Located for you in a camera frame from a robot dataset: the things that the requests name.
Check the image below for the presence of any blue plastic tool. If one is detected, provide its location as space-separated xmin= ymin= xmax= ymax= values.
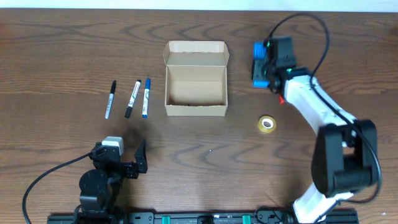
xmin=252 ymin=41 xmax=269 ymax=88

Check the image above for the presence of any red black stapler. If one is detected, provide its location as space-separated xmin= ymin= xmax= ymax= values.
xmin=279 ymin=95 xmax=285 ymax=105

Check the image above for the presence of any yellow tape roll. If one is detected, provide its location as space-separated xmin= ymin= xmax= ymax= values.
xmin=258 ymin=116 xmax=277 ymax=134

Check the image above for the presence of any black whiteboard marker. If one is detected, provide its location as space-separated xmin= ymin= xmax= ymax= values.
xmin=124 ymin=80 xmax=141 ymax=118

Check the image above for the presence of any blue whiteboard marker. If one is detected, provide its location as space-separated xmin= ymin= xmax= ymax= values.
xmin=142 ymin=78 xmax=151 ymax=118

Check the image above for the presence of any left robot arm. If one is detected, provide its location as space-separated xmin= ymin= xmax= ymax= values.
xmin=73 ymin=136 xmax=148 ymax=223

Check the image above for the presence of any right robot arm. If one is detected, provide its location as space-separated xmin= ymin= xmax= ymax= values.
xmin=252 ymin=36 xmax=381 ymax=223

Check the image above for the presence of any black cap Sharpie marker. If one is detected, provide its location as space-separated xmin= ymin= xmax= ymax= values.
xmin=104 ymin=80 xmax=117 ymax=119

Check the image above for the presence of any open cardboard box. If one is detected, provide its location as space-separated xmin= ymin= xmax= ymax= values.
xmin=163 ymin=40 xmax=229 ymax=116

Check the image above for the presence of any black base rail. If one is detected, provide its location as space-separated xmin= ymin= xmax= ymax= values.
xmin=47 ymin=209 xmax=359 ymax=224

